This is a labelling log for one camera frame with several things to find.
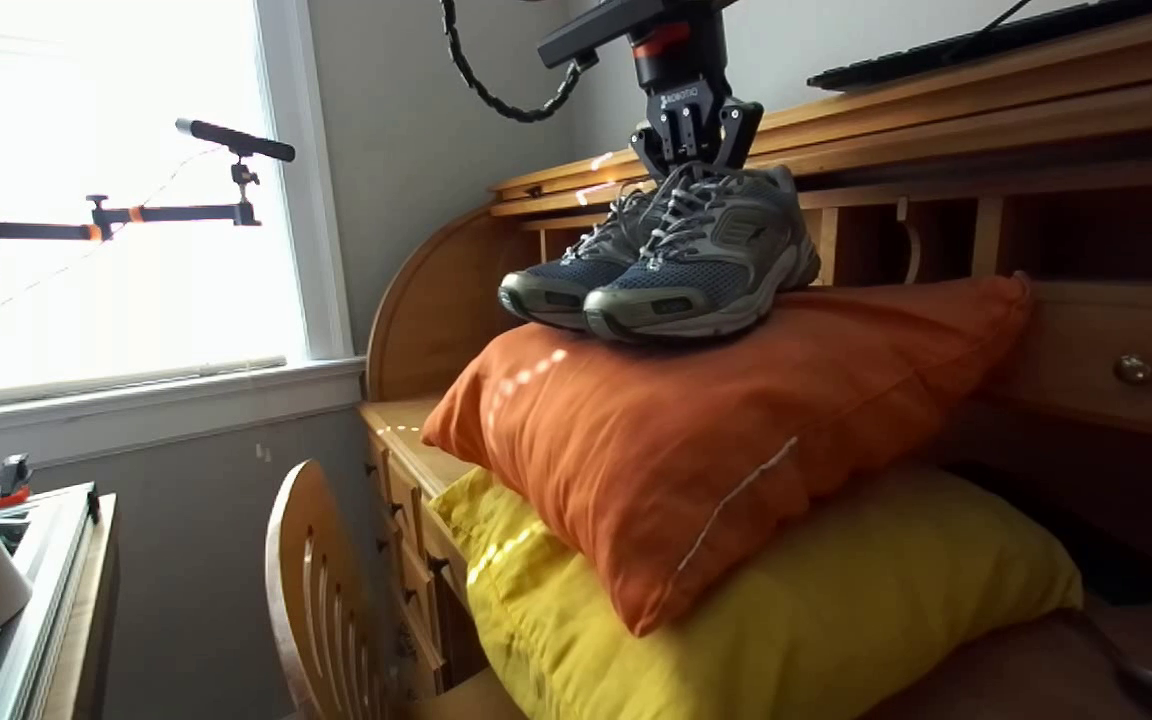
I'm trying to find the black keyboard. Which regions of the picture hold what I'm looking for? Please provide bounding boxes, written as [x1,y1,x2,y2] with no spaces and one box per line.
[807,0,1152,95]

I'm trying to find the round metal drawer knob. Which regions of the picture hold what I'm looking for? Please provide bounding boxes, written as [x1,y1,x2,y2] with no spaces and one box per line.
[1112,350,1152,394]

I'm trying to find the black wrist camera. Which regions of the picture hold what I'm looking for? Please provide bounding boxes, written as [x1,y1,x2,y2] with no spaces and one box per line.
[536,0,672,74]

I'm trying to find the orange pillow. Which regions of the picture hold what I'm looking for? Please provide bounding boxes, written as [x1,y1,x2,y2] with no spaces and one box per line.
[418,272,1040,640]

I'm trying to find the yellow pillow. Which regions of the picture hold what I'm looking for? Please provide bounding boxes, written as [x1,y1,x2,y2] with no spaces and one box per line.
[427,466,1089,720]

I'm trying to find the wooden roll-top desk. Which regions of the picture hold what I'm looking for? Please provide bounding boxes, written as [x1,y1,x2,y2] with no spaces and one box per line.
[355,0,1152,720]

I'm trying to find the blue white running shoe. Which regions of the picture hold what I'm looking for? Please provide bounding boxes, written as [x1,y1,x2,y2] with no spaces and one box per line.
[496,176,690,336]
[582,162,826,350]

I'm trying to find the wooden desk drawer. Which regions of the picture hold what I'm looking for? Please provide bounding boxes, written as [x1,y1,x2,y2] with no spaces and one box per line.
[991,278,1152,449]

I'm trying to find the black red clamp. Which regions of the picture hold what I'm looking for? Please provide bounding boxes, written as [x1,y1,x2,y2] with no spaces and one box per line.
[0,453,36,516]

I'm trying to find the wooden chair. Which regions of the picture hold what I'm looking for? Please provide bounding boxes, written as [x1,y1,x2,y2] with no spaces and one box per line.
[261,457,528,720]

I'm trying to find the black camera boom orange joints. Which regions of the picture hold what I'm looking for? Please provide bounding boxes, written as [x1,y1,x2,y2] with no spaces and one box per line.
[0,115,299,245]

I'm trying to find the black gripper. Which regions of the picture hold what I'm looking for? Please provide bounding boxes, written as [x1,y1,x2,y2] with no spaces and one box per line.
[630,47,767,186]

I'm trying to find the bright window white frame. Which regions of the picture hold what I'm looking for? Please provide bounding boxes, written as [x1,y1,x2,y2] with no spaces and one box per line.
[0,0,359,412]

